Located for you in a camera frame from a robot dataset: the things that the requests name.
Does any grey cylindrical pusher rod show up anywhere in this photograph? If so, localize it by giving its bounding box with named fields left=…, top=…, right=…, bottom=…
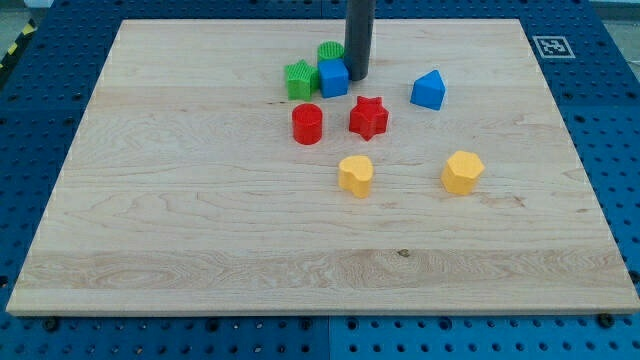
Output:
left=344, top=0, right=376, bottom=81

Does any blue cube block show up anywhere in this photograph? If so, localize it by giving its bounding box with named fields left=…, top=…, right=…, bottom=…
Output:
left=318, top=59, right=349, bottom=98

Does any green star block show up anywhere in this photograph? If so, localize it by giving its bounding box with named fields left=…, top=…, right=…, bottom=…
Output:
left=284, top=60, right=319, bottom=101

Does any red star block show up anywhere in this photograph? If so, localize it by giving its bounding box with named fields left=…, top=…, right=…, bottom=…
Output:
left=348, top=96, right=389, bottom=141

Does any green cylinder block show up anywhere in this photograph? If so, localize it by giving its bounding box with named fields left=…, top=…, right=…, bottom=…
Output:
left=316, top=41, right=345, bottom=63

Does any blue pentagon house block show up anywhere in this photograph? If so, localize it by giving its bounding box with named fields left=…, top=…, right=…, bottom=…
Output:
left=410, top=70, right=446, bottom=111

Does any red cylinder block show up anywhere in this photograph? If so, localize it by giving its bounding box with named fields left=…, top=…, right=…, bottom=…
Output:
left=292, top=103, right=323, bottom=145

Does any yellow heart block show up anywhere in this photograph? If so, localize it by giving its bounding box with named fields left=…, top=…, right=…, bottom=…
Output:
left=338, top=155, right=374, bottom=198

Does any yellow hexagon block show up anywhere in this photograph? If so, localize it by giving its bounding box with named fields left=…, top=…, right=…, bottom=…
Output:
left=441, top=150, right=485, bottom=195

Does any light wooden board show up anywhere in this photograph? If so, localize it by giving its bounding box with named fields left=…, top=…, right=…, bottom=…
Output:
left=7, top=19, right=639, bottom=316

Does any white fiducial marker tag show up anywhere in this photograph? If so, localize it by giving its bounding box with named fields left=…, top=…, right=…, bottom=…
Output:
left=532, top=35, right=576, bottom=60

